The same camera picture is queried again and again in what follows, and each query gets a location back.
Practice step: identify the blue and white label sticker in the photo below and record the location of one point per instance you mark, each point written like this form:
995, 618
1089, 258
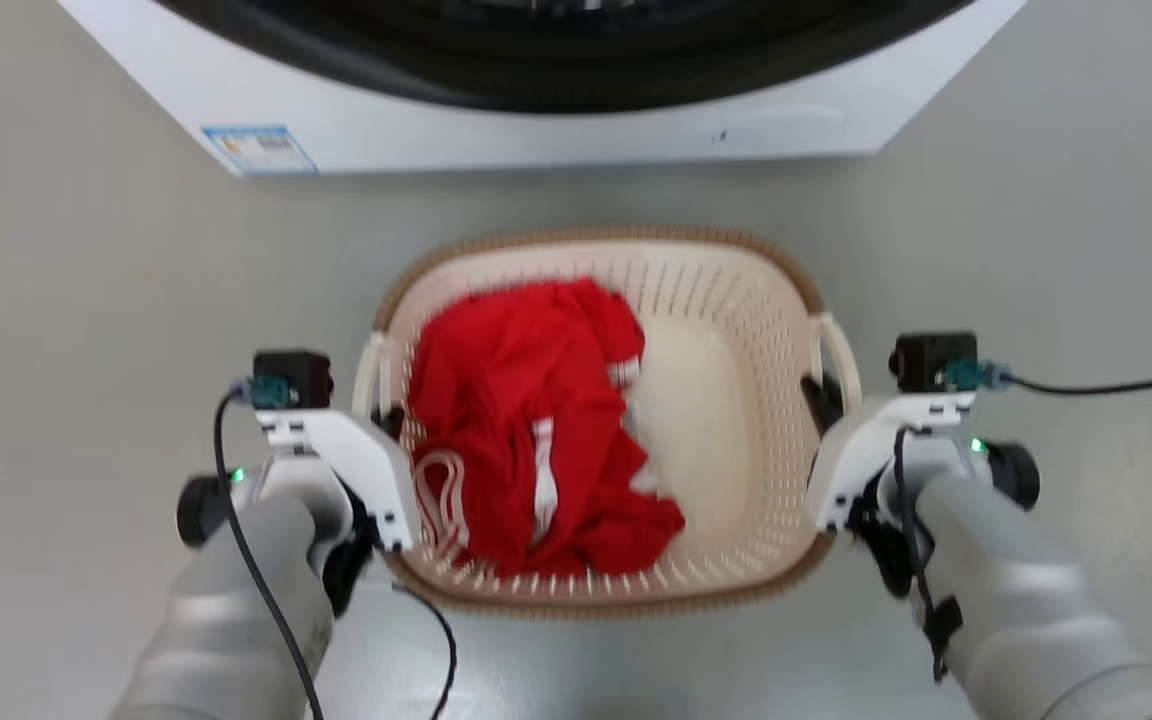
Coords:
261, 150

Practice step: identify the grey and white right robot arm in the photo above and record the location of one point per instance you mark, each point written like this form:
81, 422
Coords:
1026, 610

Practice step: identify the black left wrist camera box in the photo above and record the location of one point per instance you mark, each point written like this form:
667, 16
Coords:
294, 378

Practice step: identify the black round washing machine door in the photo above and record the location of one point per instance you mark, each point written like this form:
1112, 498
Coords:
556, 70

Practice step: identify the red garment with white stripes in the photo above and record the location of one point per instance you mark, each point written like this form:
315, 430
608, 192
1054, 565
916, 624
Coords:
506, 400

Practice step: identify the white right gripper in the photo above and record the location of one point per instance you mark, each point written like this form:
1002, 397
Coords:
861, 445

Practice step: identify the beige plastic laundry basket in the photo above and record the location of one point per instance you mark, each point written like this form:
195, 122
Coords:
726, 400

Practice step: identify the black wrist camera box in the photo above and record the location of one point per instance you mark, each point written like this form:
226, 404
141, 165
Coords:
931, 360
294, 378

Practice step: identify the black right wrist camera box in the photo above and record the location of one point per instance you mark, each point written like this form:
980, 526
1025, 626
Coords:
931, 360

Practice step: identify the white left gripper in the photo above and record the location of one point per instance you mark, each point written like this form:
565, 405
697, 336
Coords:
366, 460

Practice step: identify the grey and white left robot arm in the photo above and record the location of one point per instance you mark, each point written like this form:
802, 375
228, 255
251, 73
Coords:
226, 620

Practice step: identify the white washing machine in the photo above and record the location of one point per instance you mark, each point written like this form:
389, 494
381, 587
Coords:
496, 135

